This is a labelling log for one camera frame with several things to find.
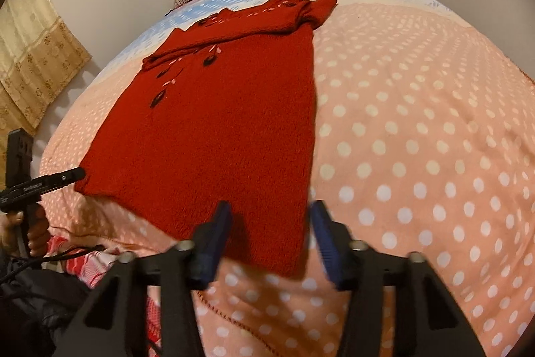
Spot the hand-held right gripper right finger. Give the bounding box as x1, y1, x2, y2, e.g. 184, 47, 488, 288
309, 200, 488, 357

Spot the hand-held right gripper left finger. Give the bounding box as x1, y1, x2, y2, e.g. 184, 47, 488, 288
63, 200, 233, 357

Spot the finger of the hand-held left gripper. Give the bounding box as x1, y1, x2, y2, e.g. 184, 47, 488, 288
39, 167, 87, 187

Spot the red embroidered knit sweater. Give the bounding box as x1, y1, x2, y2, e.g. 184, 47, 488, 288
74, 0, 338, 279

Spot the person's left hand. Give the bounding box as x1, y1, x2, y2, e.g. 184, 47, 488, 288
0, 206, 51, 258

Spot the red plaid bed sheet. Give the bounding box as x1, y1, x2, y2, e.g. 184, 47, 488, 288
45, 235, 163, 357

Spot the beige floral curtain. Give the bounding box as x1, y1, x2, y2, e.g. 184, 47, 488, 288
0, 0, 93, 132

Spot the person's dark clothing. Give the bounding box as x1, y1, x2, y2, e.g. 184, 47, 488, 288
0, 257, 98, 357

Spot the polka dot bed blanket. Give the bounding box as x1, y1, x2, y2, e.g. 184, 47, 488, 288
39, 0, 535, 357

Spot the black cable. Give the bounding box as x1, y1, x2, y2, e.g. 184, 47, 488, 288
0, 244, 106, 287

